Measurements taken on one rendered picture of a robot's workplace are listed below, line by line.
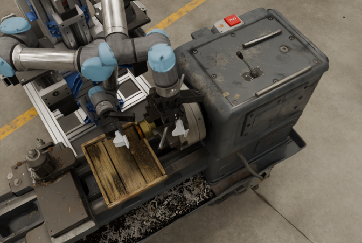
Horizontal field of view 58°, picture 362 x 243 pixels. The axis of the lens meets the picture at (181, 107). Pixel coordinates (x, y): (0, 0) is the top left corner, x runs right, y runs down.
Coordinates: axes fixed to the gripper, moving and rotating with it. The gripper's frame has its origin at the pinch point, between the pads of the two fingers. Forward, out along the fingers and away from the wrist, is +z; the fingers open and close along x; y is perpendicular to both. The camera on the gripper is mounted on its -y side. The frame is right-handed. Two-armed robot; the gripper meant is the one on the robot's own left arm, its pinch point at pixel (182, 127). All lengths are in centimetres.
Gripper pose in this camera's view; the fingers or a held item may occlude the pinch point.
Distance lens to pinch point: 117.5
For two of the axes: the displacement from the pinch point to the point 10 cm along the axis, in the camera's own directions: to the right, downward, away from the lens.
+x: 4.7, 5.9, -6.5
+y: -8.7, 4.2, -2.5
